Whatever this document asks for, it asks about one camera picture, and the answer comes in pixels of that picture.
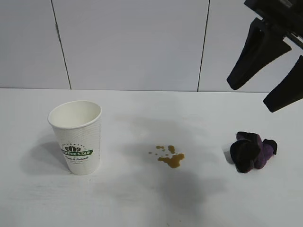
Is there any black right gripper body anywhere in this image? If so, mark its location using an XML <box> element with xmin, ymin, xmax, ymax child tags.
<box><xmin>243</xmin><ymin>0</ymin><xmax>303</xmax><ymax>50</ymax></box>

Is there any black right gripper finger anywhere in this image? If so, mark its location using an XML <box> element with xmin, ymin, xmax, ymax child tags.
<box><xmin>263</xmin><ymin>54</ymin><xmax>303</xmax><ymax>114</ymax></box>
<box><xmin>226</xmin><ymin>17</ymin><xmax>293</xmax><ymax>91</ymax></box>

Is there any purple and black cloth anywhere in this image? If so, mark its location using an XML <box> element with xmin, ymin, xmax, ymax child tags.
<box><xmin>230</xmin><ymin>131</ymin><xmax>279</xmax><ymax>174</ymax></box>

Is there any white Coffee Star paper cup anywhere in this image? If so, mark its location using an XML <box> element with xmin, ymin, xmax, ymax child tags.
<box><xmin>48</xmin><ymin>101</ymin><xmax>103</xmax><ymax>175</ymax></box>

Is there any brown coffee spill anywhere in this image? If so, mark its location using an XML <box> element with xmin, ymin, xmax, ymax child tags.
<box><xmin>148</xmin><ymin>144</ymin><xmax>185</xmax><ymax>169</ymax></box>

